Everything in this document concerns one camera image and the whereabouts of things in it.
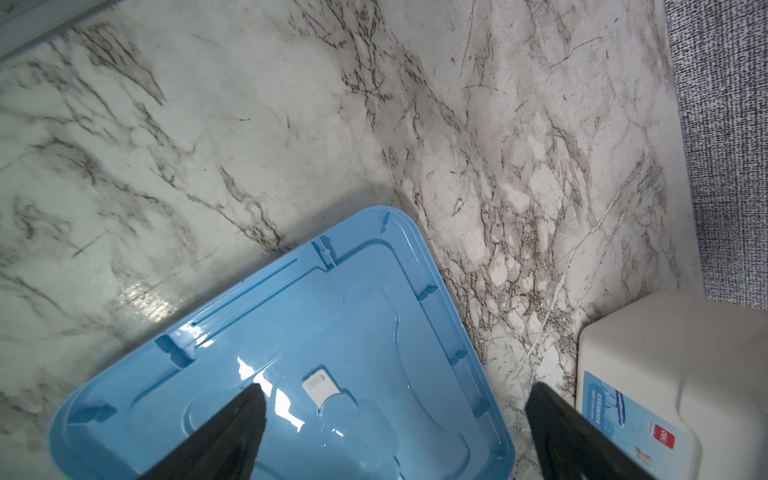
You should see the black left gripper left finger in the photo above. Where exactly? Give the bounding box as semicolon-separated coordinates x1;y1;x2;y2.
142;384;267;480

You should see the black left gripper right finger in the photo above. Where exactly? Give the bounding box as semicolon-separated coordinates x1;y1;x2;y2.
525;382;652;480

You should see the white plastic storage bin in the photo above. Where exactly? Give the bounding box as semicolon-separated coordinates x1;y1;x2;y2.
576;292;767;479

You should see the blue plastic bin lid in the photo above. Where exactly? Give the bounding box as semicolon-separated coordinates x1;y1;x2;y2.
49;206;515;479

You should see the aluminium enclosure frame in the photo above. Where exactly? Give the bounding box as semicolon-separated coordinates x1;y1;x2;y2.
1;0;115;61

